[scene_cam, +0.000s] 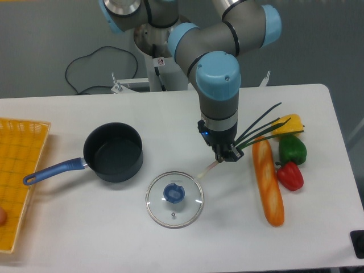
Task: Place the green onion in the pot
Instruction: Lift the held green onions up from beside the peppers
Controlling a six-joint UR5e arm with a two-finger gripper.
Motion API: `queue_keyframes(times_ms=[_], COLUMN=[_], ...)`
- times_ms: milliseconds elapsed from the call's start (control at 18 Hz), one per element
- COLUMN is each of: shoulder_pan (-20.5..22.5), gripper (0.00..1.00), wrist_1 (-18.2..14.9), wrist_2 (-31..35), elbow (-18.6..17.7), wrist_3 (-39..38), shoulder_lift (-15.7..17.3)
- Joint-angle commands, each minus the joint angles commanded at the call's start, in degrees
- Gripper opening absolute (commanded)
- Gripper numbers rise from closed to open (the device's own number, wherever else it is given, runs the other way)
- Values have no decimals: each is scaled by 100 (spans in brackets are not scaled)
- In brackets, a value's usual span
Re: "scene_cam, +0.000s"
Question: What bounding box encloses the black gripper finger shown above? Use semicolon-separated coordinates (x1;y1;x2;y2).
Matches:
213;144;224;163
224;144;244;162

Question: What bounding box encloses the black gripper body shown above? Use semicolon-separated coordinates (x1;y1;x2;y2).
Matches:
197;119;237;153

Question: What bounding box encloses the green onion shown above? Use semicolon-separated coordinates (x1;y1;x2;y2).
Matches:
197;102;304;180

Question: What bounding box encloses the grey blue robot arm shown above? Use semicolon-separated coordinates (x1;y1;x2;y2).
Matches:
99;1;282;162

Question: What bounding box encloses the plastic baguette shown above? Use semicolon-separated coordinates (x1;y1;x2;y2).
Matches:
252;136;285;227

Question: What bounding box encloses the green bell pepper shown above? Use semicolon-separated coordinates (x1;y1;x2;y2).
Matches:
279;135;307;166

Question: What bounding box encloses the red bell pepper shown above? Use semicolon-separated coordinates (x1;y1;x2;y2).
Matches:
276;162;304;192

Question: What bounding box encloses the glass lid blue knob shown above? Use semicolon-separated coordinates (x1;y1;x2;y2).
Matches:
145;171;204;229

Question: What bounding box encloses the yellow bell pepper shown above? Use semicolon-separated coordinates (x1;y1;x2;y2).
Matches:
271;114;304;135

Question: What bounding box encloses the black device at corner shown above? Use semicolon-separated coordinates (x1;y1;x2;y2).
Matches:
350;230;364;259

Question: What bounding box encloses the yellow woven basket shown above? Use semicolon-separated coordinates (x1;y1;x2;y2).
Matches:
1;118;51;254

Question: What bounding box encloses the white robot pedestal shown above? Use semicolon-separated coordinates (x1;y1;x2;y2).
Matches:
110;22;271;94

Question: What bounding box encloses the dark pot blue handle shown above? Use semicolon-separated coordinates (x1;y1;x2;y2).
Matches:
23;122;143;185

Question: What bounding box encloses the black cable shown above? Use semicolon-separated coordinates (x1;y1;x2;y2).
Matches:
65;45;139;96

